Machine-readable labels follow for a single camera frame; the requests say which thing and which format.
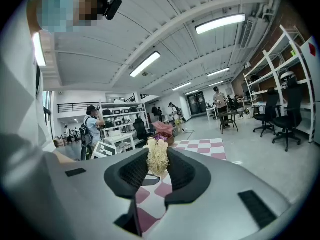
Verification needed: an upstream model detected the person's head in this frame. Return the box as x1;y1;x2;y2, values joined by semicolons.
37;0;108;32

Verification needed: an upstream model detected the dark low table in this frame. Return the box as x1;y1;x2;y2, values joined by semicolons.
217;109;240;135

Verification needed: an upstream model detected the dark double door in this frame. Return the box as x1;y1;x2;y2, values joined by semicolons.
187;91;208;115

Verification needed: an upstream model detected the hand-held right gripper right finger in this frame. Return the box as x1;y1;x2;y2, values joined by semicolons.
144;147;291;240

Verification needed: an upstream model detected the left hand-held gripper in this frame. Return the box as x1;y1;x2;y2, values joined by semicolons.
91;141;118;160

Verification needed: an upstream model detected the person's left forearm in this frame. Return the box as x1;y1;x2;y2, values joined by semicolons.
53;150;76;164

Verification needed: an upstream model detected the white desk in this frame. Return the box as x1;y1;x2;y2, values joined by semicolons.
103;133;137;152

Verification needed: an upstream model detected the grey cabinet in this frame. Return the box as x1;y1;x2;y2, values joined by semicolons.
299;35;320;145

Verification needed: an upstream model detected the yellow sponge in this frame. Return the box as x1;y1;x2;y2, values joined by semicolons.
145;136;170;176

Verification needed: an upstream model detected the pink cloth covered chair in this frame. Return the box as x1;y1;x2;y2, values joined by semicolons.
151;120;175;136

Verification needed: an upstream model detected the pink white checkered tablecloth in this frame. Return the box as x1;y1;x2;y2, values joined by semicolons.
134;138;227;235

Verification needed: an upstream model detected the white shelving unit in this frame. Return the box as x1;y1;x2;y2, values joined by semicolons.
98;100;151;145
243;25;316;144

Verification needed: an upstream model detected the person's white shirt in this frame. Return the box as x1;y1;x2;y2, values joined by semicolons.
0;0;57;155

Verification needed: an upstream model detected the white round device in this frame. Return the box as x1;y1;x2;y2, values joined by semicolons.
279;70;297;89

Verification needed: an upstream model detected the ceiling light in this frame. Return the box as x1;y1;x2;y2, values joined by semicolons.
172;81;193;92
129;51;162;78
207;67;231;77
32;32;47;67
194;13;247;35

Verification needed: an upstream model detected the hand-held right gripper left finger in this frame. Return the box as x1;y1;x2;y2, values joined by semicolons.
49;148;150;240

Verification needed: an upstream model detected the black head camera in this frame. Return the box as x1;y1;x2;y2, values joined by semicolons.
103;0;123;21

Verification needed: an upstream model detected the teal face mask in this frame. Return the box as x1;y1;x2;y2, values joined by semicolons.
37;0;76;32

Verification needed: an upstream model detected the black mezzanine railing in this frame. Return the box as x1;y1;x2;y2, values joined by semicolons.
57;101;101;114

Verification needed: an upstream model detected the wooden divided box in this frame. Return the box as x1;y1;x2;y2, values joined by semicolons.
148;131;175;147

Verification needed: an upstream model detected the black office chair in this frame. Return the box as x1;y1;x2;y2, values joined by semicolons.
271;78;303;152
132;118;148;141
252;87;280;138

